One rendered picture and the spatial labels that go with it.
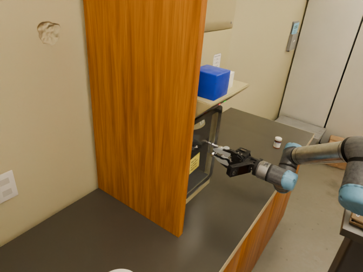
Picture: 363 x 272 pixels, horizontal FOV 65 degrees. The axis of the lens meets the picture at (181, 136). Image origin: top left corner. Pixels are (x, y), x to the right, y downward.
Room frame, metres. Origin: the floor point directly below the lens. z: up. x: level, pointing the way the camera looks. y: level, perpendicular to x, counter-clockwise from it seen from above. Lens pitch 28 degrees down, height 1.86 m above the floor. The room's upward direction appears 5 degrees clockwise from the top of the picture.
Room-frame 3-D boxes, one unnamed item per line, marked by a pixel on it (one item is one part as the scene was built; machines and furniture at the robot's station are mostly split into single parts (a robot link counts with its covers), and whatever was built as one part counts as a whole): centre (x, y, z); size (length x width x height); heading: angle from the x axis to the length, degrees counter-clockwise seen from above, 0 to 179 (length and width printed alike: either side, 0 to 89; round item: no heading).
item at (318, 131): (3.38, -1.51, 0.17); 0.60 x 0.42 x 0.33; 55
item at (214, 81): (0.98, -0.08, 1.56); 0.10 x 0.10 x 0.09; 57
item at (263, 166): (0.98, -0.35, 1.20); 0.08 x 0.05 x 0.08; 147
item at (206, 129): (1.07, -0.09, 1.19); 0.30 x 0.01 x 0.40; 146
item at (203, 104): (1.04, -0.13, 1.46); 0.32 x 0.12 x 0.10; 147
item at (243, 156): (1.03, -0.29, 1.20); 0.12 x 0.09 x 0.08; 57
